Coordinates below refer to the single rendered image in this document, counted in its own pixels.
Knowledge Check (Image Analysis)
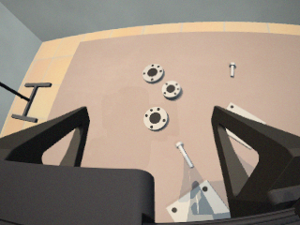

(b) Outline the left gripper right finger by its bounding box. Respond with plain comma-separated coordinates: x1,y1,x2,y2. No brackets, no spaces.
211,106,300,218

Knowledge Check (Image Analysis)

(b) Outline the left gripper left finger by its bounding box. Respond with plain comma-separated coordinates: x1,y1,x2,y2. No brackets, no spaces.
0,106,90,167

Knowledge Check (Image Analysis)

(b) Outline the beige flat plate with corner holes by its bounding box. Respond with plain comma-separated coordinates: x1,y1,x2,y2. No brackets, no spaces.
226,102,266,149

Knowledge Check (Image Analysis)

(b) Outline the silver bolt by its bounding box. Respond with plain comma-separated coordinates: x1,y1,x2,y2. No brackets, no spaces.
175,142,192,167

